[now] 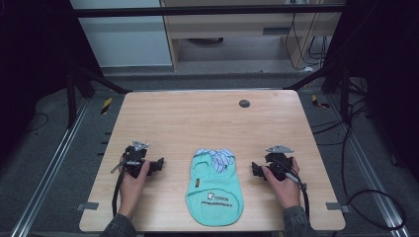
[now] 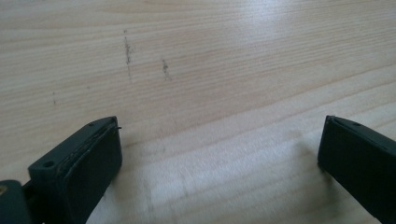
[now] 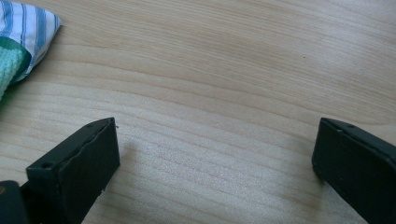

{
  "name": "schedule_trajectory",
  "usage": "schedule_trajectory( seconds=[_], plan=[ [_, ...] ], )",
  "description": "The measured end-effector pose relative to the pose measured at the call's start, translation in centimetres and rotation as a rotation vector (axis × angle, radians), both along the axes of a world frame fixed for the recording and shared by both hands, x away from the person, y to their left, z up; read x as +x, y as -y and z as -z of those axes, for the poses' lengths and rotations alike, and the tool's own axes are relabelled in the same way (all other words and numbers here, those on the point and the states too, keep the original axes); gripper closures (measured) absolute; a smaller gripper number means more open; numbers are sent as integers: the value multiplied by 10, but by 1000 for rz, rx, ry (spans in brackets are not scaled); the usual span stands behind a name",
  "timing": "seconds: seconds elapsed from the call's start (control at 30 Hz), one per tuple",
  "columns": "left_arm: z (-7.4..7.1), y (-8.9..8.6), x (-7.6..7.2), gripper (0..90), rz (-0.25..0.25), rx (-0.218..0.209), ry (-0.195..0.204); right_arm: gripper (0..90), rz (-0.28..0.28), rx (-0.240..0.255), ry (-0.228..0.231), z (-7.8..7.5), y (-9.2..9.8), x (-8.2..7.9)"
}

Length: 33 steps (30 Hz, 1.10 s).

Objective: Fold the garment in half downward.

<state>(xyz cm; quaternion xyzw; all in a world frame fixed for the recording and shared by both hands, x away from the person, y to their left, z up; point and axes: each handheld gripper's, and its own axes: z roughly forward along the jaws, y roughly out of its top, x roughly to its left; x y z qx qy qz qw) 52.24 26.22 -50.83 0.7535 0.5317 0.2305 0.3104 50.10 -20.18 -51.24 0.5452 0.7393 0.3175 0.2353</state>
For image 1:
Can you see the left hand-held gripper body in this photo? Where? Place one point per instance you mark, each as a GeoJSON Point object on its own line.
{"type": "Point", "coordinates": [135, 157]}

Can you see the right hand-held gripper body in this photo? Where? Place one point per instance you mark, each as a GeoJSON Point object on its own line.
{"type": "Point", "coordinates": [280, 161]}

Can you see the person's right hand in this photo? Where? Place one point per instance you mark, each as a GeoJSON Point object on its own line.
{"type": "Point", "coordinates": [284, 189]}

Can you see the person's left hand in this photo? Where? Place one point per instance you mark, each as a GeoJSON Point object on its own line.
{"type": "Point", "coordinates": [132, 189]}

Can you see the teal pet shirt striped collar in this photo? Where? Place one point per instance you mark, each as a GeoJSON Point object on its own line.
{"type": "Point", "coordinates": [214, 194]}

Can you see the yellow black striped tape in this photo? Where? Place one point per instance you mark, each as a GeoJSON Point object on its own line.
{"type": "Point", "coordinates": [106, 105]}
{"type": "Point", "coordinates": [318, 102]}

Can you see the round grey table grommet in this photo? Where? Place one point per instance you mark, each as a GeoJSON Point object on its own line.
{"type": "Point", "coordinates": [244, 103]}

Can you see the white cabinet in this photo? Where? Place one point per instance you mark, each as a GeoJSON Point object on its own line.
{"type": "Point", "coordinates": [125, 39]}

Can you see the light wooden desk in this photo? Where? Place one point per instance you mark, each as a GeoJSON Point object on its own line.
{"type": "Point", "coordinates": [230, 24]}

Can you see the grey metal table bracket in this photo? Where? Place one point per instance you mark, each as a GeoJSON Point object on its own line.
{"type": "Point", "coordinates": [87, 206]}
{"type": "Point", "coordinates": [336, 207]}

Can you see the aluminium floor rail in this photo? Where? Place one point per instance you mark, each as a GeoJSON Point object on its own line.
{"type": "Point", "coordinates": [52, 164]}
{"type": "Point", "coordinates": [369, 171]}

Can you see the black metal frame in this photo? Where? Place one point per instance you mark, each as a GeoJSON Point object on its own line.
{"type": "Point", "coordinates": [204, 12]}

